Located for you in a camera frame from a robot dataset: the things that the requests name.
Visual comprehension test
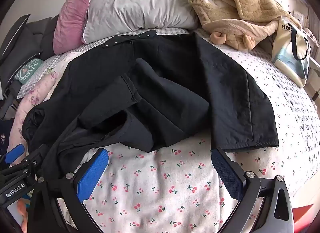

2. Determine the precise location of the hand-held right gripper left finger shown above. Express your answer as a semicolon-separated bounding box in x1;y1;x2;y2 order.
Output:
26;148;110;233

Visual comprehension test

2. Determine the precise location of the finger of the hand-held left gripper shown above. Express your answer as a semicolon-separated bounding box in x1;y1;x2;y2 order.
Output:
0;143;25;167
15;144;49;173

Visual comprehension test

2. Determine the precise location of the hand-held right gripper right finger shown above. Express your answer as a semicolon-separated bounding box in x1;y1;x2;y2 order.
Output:
211;147;295;233

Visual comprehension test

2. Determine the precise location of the black coat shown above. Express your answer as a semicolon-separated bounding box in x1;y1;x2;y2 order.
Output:
22;30;279;173

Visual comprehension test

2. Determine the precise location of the pink floral quilt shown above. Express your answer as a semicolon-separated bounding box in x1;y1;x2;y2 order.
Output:
10;71;59;153

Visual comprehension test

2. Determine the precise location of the cherry print bedsheet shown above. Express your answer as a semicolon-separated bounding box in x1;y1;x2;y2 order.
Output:
52;28;320;233

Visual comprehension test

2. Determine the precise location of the teal patterned cushion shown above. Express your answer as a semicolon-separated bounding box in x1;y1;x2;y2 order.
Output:
14;58;43;84

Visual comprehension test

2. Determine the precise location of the red box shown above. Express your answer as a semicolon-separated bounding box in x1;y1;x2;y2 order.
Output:
291;204;314;223

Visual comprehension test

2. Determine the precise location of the dark grey piped cushion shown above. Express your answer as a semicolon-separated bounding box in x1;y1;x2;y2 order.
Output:
0;14;32;86

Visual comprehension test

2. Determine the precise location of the cream tote bag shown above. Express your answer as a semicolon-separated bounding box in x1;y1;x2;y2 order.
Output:
271;16;312;88

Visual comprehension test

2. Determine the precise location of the pink pillow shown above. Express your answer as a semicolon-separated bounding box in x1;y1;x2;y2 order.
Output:
53;0;97;55

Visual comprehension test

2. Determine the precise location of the beige plush robe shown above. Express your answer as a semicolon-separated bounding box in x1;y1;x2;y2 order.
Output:
188;0;304;50

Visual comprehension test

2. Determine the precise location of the grey pillow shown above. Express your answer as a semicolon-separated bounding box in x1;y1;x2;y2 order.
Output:
82;0;199;44

